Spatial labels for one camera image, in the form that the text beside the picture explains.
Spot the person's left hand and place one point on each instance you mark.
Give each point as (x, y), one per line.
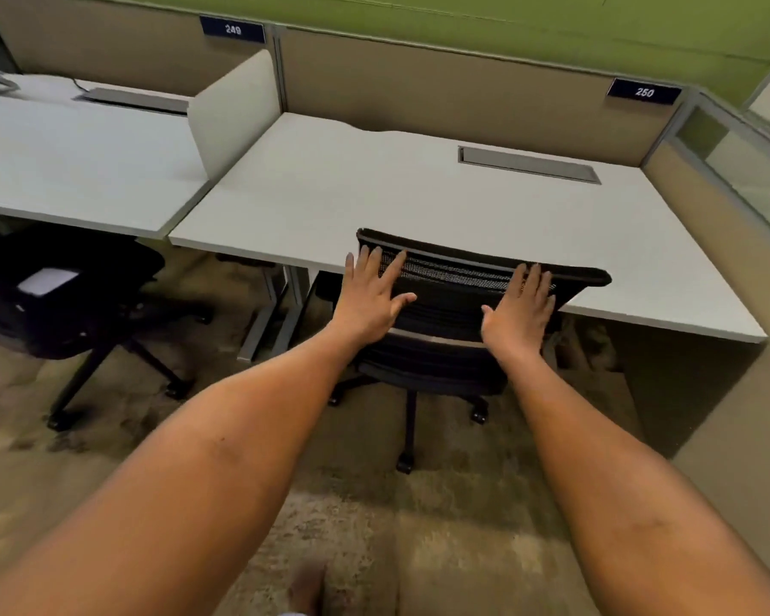
(366, 301)

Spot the person's right hand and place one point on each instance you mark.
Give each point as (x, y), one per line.
(520, 320)

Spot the person's left thumb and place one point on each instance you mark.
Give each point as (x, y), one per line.
(403, 304)

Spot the person's left middle finger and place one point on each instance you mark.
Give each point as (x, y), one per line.
(374, 264)

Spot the person's right middle finger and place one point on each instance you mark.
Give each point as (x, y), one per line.
(531, 279)

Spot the person's left little finger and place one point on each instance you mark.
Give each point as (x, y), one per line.
(349, 268)

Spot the person's right thumb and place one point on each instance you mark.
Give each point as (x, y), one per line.
(491, 316)

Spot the person's right forearm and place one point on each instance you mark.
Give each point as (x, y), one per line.
(616, 493)

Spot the person's left forearm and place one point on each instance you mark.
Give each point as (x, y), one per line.
(199, 455)

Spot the black mesh-back office chair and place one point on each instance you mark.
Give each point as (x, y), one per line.
(449, 307)

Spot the grey metal desk leg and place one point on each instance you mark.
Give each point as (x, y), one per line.
(293, 304)

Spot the beige partition with glass pane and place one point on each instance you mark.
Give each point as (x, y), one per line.
(693, 185)

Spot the white desk divider panel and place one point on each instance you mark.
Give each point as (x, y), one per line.
(234, 115)

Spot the beige fabric partition panel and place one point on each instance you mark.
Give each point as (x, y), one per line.
(455, 89)
(102, 38)

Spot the blue desk number sign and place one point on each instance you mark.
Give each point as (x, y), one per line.
(643, 92)
(233, 30)

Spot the black padded office chair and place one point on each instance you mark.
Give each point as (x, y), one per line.
(70, 327)

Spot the white paper sheet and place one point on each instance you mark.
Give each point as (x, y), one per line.
(48, 282)

